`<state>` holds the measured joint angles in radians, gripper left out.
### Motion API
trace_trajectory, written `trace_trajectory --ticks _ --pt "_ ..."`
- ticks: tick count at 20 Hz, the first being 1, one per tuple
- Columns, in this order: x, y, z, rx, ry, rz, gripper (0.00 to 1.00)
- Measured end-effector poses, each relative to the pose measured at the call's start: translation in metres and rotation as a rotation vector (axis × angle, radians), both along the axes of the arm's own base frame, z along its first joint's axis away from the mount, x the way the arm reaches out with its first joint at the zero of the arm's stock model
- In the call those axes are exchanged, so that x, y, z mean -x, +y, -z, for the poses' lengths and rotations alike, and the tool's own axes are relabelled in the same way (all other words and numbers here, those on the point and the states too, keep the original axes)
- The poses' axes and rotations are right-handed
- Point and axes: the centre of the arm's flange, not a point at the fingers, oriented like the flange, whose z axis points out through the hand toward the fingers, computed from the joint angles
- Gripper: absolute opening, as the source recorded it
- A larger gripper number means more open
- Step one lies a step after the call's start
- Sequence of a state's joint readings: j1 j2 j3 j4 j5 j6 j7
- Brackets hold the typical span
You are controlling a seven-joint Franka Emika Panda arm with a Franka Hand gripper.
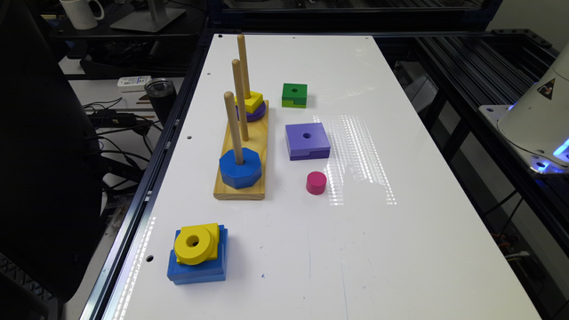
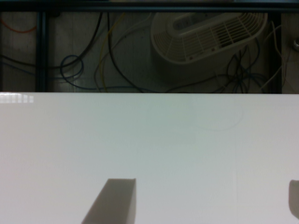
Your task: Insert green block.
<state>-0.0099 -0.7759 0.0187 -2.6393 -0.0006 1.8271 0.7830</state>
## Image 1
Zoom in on wooden peg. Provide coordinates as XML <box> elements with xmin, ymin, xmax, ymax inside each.
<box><xmin>223</xmin><ymin>92</ymin><xmax>244</xmax><ymax>165</ymax></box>
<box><xmin>232</xmin><ymin>59</ymin><xmax>249</xmax><ymax>141</ymax></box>
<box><xmin>237</xmin><ymin>34</ymin><xmax>251</xmax><ymax>100</ymax></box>

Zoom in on small yellow square block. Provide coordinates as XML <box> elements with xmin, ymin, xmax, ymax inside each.
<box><xmin>244</xmin><ymin>92</ymin><xmax>263</xmax><ymax>114</ymax></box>

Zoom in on rear wooden peg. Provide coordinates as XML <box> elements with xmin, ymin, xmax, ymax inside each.
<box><xmin>237</xmin><ymin>34</ymin><xmax>251</xmax><ymax>100</ymax></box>

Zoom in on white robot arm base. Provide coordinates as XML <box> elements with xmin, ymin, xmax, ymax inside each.
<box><xmin>478</xmin><ymin>49</ymin><xmax>568</xmax><ymax>174</ymax></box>

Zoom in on middle wooden peg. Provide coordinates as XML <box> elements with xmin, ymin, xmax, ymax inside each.
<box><xmin>232</xmin><ymin>59</ymin><xmax>249</xmax><ymax>141</ymax></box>

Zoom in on blue octagon block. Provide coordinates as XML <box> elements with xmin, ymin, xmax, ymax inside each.
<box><xmin>220</xmin><ymin>148</ymin><xmax>262</xmax><ymax>189</ymax></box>

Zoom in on purple round disc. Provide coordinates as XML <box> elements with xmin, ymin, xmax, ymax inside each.
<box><xmin>245</xmin><ymin>102</ymin><xmax>267</xmax><ymax>123</ymax></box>

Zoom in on yellow ring block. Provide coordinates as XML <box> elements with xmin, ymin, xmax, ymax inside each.
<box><xmin>174</xmin><ymin>223</ymin><xmax>220</xmax><ymax>266</ymax></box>

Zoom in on pink cylinder block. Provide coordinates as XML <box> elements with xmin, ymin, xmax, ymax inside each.
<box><xmin>306</xmin><ymin>172</ymin><xmax>327</xmax><ymax>195</ymax></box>

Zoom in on green square block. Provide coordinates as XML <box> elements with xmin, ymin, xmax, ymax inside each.
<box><xmin>282</xmin><ymin>83</ymin><xmax>308</xmax><ymax>108</ymax></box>

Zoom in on white remote control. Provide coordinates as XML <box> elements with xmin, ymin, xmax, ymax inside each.
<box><xmin>116</xmin><ymin>76</ymin><xmax>152</xmax><ymax>92</ymax></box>

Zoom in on front wooden peg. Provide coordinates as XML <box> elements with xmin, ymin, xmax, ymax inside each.
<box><xmin>223</xmin><ymin>92</ymin><xmax>244</xmax><ymax>165</ymax></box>

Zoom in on white mug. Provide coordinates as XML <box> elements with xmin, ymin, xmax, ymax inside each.
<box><xmin>60</xmin><ymin>0</ymin><xmax>105</xmax><ymax>30</ymax></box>

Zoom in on black tumbler cup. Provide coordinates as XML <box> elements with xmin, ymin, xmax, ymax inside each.
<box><xmin>144</xmin><ymin>78</ymin><xmax>177</xmax><ymax>125</ymax></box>

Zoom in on black office chair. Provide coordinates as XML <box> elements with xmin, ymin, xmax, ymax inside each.
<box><xmin>1</xmin><ymin>1</ymin><xmax>103</xmax><ymax>302</ymax></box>

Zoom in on wooden peg base board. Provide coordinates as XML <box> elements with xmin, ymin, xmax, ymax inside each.
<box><xmin>212</xmin><ymin>100</ymin><xmax>270</xmax><ymax>201</ymax></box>

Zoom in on grey monitor stand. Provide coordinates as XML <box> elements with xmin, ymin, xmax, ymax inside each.
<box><xmin>110</xmin><ymin>0</ymin><xmax>186</xmax><ymax>33</ymax></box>

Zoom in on purple square block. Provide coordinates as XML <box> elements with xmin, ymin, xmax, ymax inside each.
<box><xmin>285</xmin><ymin>123</ymin><xmax>331</xmax><ymax>161</ymax></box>

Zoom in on black power adapter cables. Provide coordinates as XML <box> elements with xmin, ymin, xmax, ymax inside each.
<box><xmin>82</xmin><ymin>97</ymin><xmax>164</xmax><ymax>196</ymax></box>

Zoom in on blue stepped square block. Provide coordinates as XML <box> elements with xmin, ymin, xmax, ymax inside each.
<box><xmin>167</xmin><ymin>225</ymin><xmax>228</xmax><ymax>285</ymax></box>

